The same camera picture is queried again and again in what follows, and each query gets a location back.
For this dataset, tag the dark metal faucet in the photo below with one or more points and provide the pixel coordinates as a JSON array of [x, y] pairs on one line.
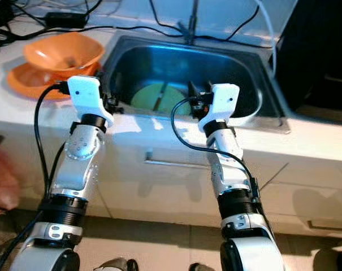
[[190, 23]]

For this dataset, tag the robot right leg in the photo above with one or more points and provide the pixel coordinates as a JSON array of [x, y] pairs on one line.
[[202, 267]]

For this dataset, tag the black appliance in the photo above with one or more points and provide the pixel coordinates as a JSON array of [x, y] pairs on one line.
[[317, 56]]

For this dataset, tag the orange plastic plate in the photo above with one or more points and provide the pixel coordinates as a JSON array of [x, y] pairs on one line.
[[26, 84]]

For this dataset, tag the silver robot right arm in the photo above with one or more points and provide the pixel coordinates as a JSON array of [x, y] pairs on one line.
[[230, 164]]

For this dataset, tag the orange plastic bowl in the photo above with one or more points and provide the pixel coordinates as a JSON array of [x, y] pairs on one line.
[[52, 52]]

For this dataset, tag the grey bowl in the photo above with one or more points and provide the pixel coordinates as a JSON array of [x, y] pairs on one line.
[[250, 117]]

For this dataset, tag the orange plastic bag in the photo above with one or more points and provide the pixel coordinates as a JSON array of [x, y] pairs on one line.
[[1, 180]]

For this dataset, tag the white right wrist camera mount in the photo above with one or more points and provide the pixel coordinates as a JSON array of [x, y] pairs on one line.
[[224, 100]]

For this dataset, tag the white kitchen cabinet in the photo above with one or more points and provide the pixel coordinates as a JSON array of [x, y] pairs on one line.
[[159, 192]]

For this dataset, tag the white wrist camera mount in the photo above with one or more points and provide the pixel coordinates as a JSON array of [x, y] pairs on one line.
[[224, 100], [86, 93]]

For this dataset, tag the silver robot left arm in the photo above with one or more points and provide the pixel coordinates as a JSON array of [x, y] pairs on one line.
[[80, 164]]

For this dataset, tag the small black power adapter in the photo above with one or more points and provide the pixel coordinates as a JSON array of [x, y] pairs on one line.
[[64, 20]]

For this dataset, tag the green plate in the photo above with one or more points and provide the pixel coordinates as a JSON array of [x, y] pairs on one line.
[[173, 101]]

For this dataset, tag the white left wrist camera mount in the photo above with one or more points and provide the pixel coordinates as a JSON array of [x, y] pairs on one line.
[[86, 93]]

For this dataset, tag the stainless steel sink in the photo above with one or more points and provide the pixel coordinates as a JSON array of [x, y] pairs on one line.
[[165, 62]]

